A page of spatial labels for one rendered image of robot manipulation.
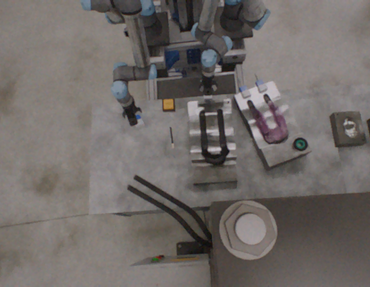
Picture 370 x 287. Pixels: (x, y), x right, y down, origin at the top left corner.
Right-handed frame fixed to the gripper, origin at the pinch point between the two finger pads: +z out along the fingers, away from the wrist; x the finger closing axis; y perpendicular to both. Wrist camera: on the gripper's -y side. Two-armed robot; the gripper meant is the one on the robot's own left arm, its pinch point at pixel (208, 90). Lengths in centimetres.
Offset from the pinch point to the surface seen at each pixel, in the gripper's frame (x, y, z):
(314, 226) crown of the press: -14, -83, -107
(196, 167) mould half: 10.0, -44.9, 7.7
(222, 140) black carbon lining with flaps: -6.2, -30.7, 2.8
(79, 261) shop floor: 109, -97, 96
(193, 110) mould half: 9.7, -10.3, 4.2
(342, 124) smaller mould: -77, -25, 5
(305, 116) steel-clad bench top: -59, -16, 12
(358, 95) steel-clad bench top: -93, -5, 12
